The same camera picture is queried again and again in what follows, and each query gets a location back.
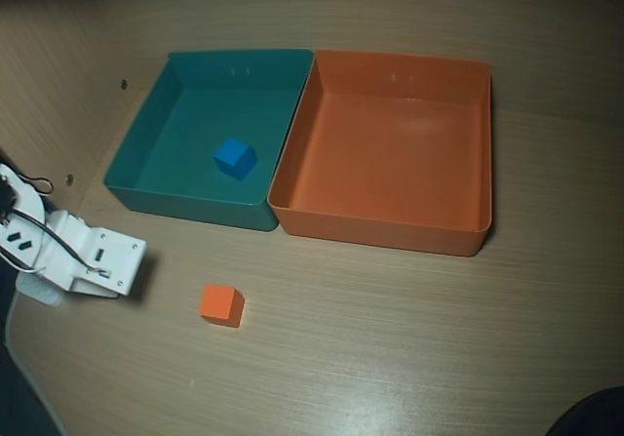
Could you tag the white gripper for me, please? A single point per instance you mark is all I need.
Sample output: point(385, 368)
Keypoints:
point(118, 263)

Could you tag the orange cube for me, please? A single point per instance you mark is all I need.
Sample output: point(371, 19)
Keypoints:
point(217, 302)

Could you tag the white robot base clamp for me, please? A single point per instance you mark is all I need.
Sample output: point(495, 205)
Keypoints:
point(41, 294)

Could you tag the teal plastic box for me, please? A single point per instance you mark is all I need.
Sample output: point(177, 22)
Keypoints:
point(161, 163)

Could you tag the blue cube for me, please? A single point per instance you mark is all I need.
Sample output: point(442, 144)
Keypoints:
point(234, 157)

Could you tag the orange plastic box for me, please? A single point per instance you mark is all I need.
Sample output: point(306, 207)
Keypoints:
point(390, 172)

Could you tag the dark round object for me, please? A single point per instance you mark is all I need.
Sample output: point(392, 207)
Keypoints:
point(595, 416)

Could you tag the white wrist camera mount plate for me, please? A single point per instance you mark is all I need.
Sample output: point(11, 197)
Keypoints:
point(119, 255)

